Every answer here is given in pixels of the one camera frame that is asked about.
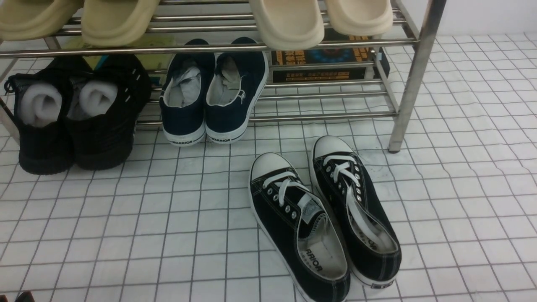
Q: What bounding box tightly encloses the black canvas lace-up sneaker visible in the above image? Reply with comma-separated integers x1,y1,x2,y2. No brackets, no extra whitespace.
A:
309,135,401,289
248,153,351,302

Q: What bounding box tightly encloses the silver metal shoe rack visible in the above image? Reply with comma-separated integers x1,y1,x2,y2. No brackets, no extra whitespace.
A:
1,0,446,154

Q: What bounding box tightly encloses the navy canvas sneaker right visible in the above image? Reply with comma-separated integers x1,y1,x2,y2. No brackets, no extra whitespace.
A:
205,51,269,145

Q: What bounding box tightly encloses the navy canvas sneaker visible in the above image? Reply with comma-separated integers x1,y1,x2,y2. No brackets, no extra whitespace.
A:
159,53,216,147
205,51,269,145

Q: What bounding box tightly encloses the navy canvas sneaker left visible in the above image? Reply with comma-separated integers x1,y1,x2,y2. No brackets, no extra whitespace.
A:
159,53,216,147

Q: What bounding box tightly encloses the cream foam slipper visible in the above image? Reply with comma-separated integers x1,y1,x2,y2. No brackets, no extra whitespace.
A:
324,0,394,36
249,0,324,50

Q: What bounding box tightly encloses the cream foam slipper far right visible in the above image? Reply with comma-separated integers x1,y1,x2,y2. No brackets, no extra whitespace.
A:
324,0,394,36

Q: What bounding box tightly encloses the black mesh sneaker right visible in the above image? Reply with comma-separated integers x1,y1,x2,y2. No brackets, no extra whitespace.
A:
64,54,152,170

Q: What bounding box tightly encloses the black mesh sneaker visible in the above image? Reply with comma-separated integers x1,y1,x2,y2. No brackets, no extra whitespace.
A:
4,56,91,175
64,54,152,170

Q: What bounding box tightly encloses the olive foam slipper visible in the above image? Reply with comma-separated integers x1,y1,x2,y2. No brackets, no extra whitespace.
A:
0,0,84,41
81,0,160,47

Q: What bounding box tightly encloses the black mesh sneaker left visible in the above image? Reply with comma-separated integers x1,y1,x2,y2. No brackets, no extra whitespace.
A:
4,56,91,175

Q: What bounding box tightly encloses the olive foam slipper far left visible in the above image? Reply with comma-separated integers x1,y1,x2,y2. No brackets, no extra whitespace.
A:
0,0,84,41

